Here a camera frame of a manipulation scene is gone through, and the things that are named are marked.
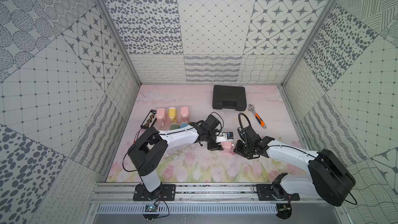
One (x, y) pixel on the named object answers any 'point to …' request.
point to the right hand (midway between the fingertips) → (235, 152)
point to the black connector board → (150, 120)
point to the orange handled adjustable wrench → (260, 121)
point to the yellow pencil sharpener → (172, 112)
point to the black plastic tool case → (229, 97)
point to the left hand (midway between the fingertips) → (226, 145)
